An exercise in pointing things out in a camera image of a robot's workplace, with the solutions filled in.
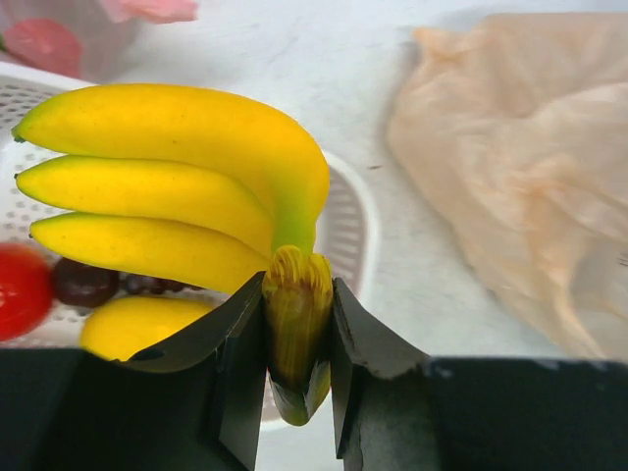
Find pink plastic bag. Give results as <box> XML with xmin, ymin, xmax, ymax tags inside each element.
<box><xmin>1</xmin><ymin>1</ymin><xmax>199</xmax><ymax>80</ymax></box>

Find white perforated plastic basket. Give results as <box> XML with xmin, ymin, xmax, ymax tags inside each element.
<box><xmin>0</xmin><ymin>61</ymin><xmax>382</xmax><ymax>433</ymax></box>

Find dark fake plum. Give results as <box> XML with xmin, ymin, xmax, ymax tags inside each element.
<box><xmin>51</xmin><ymin>258</ymin><xmax>120</xmax><ymax>308</ymax></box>

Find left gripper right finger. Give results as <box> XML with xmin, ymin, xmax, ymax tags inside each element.
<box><xmin>331</xmin><ymin>279</ymin><xmax>432</xmax><ymax>470</ymax></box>

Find red fake tomato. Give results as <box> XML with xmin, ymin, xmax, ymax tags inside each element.
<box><xmin>1</xmin><ymin>242</ymin><xmax>53</xmax><ymax>341</ymax></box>

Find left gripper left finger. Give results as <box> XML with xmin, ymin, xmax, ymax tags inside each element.
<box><xmin>125</xmin><ymin>274</ymin><xmax>267</xmax><ymax>470</ymax></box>

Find banana print plastic bag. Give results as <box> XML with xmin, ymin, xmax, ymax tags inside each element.
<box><xmin>387</xmin><ymin>12</ymin><xmax>627</xmax><ymax>359</ymax></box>

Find yellow fake banana bunch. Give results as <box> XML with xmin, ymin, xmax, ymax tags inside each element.
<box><xmin>11</xmin><ymin>83</ymin><xmax>334</xmax><ymax>426</ymax></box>

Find dark purple fake grapes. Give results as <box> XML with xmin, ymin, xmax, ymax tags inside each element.
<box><xmin>119</xmin><ymin>274</ymin><xmax>203</xmax><ymax>295</ymax></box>

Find yellow fake lemon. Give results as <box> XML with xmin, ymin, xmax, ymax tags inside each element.
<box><xmin>79</xmin><ymin>296</ymin><xmax>215</xmax><ymax>361</ymax></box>

